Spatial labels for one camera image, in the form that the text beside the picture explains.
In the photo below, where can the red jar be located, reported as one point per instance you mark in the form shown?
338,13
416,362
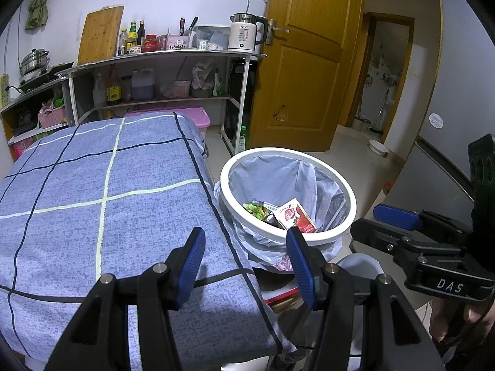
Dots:
149,43

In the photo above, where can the stainless steel pot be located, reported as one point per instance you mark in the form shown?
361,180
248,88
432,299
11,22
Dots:
34,62

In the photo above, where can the white floor bowl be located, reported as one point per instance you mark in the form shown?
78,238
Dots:
378,148

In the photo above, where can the small glass jar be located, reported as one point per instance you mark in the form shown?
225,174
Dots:
162,43

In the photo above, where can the clear plastic storage box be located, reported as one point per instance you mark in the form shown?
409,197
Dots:
218,34

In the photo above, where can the green plastic drink bottle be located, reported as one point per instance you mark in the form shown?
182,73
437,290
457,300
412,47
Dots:
242,141

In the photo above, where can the low wooden side shelf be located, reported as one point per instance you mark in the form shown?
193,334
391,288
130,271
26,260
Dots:
34,89

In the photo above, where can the dark glass bottle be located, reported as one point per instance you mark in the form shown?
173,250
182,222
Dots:
141,34

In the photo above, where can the brown doorway frame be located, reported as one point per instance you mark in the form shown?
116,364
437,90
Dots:
408,65

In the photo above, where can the clear oil bottle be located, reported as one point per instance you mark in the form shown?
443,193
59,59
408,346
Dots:
99,92

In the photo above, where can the person's right hand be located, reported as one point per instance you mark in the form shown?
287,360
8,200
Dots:
441,317

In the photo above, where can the grey metal shelf unit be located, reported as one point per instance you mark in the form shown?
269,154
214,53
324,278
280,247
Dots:
154,56

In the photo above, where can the large dark sauce bottle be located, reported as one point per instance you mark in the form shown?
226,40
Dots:
113,91

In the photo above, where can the pink utensil holder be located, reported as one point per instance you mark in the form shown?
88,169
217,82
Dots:
180,42

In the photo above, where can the bundle of plastic bags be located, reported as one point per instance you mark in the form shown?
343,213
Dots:
205,79

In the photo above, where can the yellowed power strip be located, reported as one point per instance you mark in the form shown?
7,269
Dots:
4,91

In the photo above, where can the white electric kettle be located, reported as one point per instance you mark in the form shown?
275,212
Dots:
243,34

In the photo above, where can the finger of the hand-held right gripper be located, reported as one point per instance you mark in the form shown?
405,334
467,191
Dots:
375,234
398,216

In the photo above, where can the small white plastic cup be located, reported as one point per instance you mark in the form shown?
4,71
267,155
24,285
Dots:
202,44

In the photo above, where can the pink plastic basket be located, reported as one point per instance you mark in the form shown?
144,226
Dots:
52,118

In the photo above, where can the purple plastic jug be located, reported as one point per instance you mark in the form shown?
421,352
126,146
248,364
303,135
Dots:
142,87

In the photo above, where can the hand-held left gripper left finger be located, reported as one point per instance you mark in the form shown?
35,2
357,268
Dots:
191,266

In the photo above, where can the wooden cutting board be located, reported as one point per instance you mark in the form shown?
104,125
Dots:
100,34

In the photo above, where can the red and white milk carton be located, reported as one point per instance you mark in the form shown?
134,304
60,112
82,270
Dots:
294,216

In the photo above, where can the clear small bottle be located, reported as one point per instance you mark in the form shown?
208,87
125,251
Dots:
123,42

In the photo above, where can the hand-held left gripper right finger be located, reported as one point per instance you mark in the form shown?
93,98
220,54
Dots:
303,270

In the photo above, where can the hanging green cloth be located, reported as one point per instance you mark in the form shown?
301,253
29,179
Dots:
38,5

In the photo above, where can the pink plastic bucket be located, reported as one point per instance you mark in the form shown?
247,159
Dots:
181,89

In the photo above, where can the black induction cooker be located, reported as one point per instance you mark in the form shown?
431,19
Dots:
38,79

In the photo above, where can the translucent white bin liner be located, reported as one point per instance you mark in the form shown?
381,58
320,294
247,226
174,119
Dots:
267,177

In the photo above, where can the yellow wooden door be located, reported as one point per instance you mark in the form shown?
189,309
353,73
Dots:
305,85

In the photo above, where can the green glass bottle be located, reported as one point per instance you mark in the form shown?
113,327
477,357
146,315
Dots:
132,36

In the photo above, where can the white round trash bin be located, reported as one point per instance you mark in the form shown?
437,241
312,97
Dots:
278,152

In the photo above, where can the green snack wrapper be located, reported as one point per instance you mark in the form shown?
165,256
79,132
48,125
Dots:
254,209

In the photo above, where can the pink patterned package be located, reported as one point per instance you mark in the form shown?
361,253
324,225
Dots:
21,147

